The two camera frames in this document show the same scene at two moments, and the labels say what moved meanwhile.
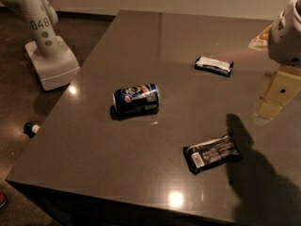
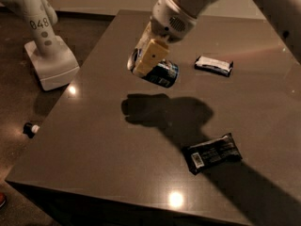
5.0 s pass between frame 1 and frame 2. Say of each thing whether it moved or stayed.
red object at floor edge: stayed
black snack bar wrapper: stayed
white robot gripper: moved
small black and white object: stayed
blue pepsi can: moved
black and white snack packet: stayed
